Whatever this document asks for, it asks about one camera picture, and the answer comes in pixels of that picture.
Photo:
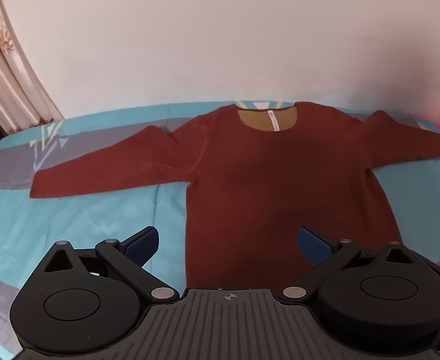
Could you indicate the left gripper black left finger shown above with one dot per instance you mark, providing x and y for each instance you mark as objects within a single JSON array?
[{"x": 79, "y": 301}]

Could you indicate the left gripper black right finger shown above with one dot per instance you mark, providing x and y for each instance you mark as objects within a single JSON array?
[{"x": 382, "y": 302}]

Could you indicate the dark red knit sweater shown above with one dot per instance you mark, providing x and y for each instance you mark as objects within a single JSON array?
[{"x": 254, "y": 178}]

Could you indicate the pink patterned curtain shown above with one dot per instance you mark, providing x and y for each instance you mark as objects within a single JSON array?
[{"x": 24, "y": 101}]

